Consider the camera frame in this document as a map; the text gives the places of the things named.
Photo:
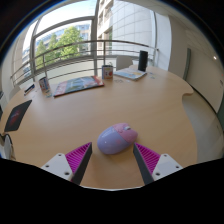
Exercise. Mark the black mouse pad with swirl print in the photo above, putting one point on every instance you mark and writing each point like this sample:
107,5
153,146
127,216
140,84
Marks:
17,115

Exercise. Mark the white chair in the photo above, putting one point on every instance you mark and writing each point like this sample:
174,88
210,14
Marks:
7,148
124,62
14,91

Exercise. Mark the green tree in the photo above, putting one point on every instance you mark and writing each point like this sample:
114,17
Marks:
66,41

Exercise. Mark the pink and lilac computer mouse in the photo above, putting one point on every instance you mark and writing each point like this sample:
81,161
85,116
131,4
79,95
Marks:
115,140

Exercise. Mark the metal balcony railing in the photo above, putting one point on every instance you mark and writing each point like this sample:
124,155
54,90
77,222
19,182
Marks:
83,42

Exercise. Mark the light colourful booklet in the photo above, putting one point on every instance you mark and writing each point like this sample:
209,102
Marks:
130,73

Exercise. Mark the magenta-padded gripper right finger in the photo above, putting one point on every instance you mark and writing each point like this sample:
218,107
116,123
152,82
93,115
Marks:
166,164

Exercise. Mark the red magazine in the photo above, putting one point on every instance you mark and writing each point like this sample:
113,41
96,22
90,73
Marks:
78,85

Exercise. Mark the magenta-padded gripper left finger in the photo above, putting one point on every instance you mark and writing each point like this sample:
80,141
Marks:
58,163

